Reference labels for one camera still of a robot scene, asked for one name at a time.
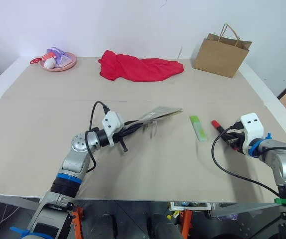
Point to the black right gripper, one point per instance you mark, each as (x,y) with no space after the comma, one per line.
(237,140)

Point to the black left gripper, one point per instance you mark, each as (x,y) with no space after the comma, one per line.
(122,136)

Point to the red marker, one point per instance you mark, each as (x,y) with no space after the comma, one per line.
(215,123)

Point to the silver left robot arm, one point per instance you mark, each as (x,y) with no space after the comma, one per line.
(75,161)

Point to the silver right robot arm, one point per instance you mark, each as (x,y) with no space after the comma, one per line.
(282,161)

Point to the green highlighter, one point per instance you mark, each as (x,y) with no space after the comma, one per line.
(198,129)

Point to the red cloth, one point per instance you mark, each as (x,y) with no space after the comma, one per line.
(138,67)

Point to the beige cardboard table cover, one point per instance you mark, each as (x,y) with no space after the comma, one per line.
(83,94)

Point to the brown paper bag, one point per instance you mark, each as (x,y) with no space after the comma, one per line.
(220,57)

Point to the pink plate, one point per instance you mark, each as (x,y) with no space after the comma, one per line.
(68,65)

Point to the yellow tag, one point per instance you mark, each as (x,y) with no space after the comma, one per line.
(174,214)

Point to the orange metal stand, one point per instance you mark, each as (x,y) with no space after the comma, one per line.
(185,222)
(77,221)

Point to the purple plastic package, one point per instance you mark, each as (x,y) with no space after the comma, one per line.
(62,56)

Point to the white round ball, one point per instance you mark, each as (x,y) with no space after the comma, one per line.
(50,63)

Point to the red scissors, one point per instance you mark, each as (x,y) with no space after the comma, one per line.
(37,60)

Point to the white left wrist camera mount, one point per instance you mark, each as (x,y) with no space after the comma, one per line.
(111,122)

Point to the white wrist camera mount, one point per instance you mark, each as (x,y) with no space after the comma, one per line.
(252,127)
(111,122)

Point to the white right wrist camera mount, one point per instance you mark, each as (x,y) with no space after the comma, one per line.
(252,127)

